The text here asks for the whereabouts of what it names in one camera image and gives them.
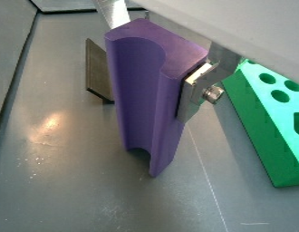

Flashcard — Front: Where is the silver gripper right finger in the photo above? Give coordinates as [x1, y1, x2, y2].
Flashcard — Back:
[175, 43, 241, 123]

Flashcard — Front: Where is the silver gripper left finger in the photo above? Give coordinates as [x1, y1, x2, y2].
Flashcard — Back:
[91, 0, 130, 29]

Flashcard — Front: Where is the purple arch block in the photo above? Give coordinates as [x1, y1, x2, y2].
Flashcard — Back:
[105, 18, 206, 177]

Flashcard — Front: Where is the green shape-sorting board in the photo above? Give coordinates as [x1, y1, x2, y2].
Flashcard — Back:
[222, 60, 299, 188]

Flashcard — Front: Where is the black arch holder stand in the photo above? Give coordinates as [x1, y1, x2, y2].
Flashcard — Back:
[85, 39, 114, 104]

